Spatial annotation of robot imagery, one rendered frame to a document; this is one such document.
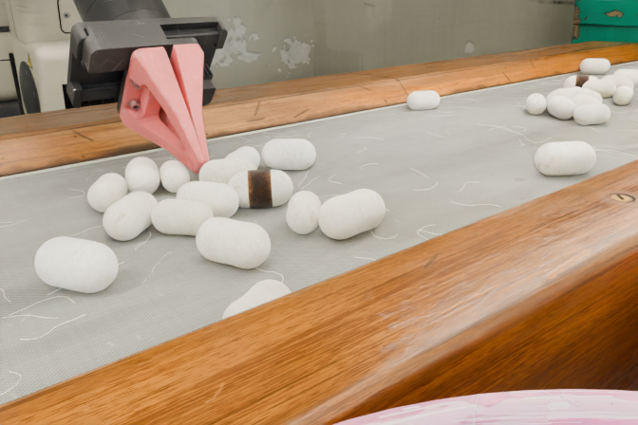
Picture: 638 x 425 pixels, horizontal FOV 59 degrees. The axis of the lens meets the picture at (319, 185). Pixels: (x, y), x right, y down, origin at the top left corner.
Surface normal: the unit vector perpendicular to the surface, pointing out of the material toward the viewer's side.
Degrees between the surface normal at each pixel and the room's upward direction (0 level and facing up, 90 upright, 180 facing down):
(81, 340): 0
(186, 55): 63
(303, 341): 0
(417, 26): 90
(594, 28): 88
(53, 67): 98
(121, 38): 41
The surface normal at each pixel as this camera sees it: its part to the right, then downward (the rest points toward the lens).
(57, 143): 0.40, -0.50
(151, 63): 0.53, -0.23
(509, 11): -0.78, 0.22
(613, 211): -0.03, -0.95
